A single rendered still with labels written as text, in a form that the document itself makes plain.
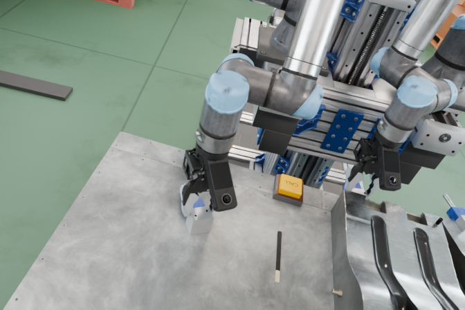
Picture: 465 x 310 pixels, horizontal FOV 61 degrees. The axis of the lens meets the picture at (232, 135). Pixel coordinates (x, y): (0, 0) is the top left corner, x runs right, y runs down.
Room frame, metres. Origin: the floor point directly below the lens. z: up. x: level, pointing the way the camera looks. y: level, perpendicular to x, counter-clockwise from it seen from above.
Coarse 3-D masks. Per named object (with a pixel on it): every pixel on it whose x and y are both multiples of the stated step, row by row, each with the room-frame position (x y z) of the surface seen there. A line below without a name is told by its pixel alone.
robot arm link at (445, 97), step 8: (416, 72) 0.94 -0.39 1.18; (424, 72) 0.94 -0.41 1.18; (432, 80) 0.91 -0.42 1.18; (440, 80) 0.92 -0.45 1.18; (448, 80) 0.94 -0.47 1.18; (440, 88) 0.88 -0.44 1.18; (448, 88) 0.90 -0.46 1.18; (456, 88) 0.92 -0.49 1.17; (440, 96) 0.86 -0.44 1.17; (448, 96) 0.88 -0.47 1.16; (456, 96) 0.91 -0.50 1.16; (440, 104) 0.86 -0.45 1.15; (448, 104) 0.88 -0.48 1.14; (432, 112) 0.86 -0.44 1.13
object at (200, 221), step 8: (184, 184) 0.68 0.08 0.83; (200, 200) 0.63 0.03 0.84; (200, 208) 0.60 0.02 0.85; (208, 208) 0.60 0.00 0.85; (192, 216) 0.57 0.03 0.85; (200, 216) 0.57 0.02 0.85; (208, 216) 0.58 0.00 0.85; (192, 224) 0.56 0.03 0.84; (200, 224) 0.57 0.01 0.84; (208, 224) 0.58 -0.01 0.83; (192, 232) 0.56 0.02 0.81; (200, 232) 0.57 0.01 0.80
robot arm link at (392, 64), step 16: (432, 0) 0.99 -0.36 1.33; (448, 0) 0.98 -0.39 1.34; (416, 16) 0.99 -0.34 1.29; (432, 16) 0.98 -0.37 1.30; (400, 32) 1.01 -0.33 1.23; (416, 32) 0.97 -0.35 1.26; (432, 32) 0.98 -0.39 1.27; (384, 48) 1.02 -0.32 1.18; (400, 48) 0.97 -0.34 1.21; (416, 48) 0.97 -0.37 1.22; (384, 64) 0.98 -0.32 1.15; (400, 64) 0.96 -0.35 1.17; (400, 80) 0.93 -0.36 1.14
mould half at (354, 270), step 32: (352, 192) 0.76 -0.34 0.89; (352, 224) 0.66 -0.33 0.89; (416, 224) 0.72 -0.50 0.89; (352, 256) 0.57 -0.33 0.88; (416, 256) 0.62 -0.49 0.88; (448, 256) 0.65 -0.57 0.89; (352, 288) 0.48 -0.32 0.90; (384, 288) 0.48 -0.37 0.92; (416, 288) 0.52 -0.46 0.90; (448, 288) 0.56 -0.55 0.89
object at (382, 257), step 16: (384, 224) 0.68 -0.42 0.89; (384, 240) 0.64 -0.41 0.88; (416, 240) 0.67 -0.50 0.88; (384, 256) 0.60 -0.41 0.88; (432, 256) 0.63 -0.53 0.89; (384, 272) 0.55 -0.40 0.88; (432, 272) 0.59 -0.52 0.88; (400, 288) 0.50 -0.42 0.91; (432, 288) 0.55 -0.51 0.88; (400, 304) 0.46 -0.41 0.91; (448, 304) 0.50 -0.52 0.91
